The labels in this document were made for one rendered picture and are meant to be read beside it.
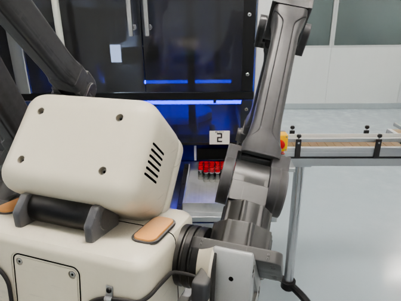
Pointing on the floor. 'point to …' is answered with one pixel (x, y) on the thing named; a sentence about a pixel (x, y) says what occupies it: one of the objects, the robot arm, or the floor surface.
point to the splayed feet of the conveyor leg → (293, 289)
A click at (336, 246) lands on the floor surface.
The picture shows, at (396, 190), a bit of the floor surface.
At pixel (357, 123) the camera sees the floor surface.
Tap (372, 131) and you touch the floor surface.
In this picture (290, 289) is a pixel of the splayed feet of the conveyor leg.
